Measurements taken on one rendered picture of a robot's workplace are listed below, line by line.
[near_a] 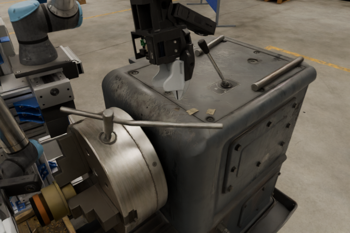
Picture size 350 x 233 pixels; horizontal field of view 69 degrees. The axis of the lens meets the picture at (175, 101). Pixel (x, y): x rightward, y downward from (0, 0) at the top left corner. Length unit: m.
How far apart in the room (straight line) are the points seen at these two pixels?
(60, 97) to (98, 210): 0.62
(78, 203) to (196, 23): 0.48
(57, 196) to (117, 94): 0.31
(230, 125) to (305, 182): 1.74
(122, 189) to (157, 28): 0.34
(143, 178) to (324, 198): 1.81
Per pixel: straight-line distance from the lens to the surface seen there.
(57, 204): 0.68
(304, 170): 2.40
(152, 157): 0.61
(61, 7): 1.13
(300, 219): 2.08
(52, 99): 1.14
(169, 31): 0.44
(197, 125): 0.52
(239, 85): 0.75
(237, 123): 0.63
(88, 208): 0.65
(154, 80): 0.50
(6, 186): 0.78
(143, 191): 0.61
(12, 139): 0.96
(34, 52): 1.20
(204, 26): 0.51
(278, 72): 0.82
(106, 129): 0.56
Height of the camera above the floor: 1.62
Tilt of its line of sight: 34 degrees down
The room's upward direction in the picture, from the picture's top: straight up
